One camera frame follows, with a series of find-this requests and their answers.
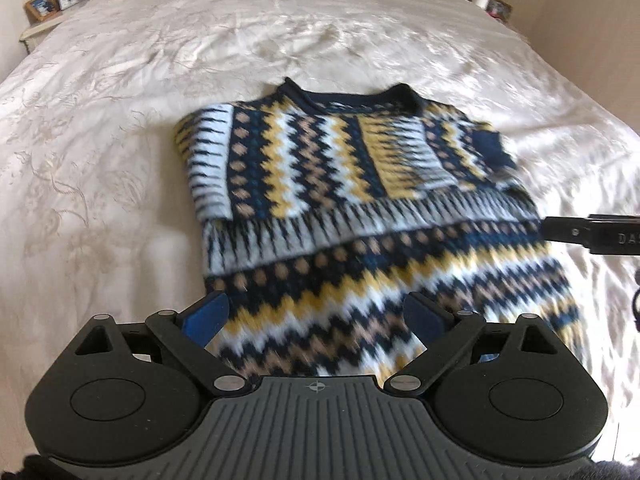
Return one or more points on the dark fuzzy cloth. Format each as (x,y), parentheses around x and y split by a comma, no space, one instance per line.
(600,467)

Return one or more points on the cream nightstand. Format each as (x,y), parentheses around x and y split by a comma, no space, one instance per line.
(502,22)
(37,35)

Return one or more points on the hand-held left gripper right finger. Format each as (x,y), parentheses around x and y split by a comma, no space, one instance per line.
(425,317)

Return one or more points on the cream embroidered bedspread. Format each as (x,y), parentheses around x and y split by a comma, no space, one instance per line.
(125,135)

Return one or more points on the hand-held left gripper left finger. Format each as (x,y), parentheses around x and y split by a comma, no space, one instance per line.
(207,321)

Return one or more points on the dark photo frame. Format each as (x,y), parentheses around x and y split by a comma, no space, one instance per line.
(499,9)

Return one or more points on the wooden photo frame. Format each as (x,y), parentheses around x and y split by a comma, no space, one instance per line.
(41,6)

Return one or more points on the patterned knit sweater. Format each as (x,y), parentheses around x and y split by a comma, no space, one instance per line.
(325,185)

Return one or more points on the small alarm clock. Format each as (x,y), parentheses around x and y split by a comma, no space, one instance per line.
(68,0)

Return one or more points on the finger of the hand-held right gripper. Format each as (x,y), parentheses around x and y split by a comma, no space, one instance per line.
(565,231)

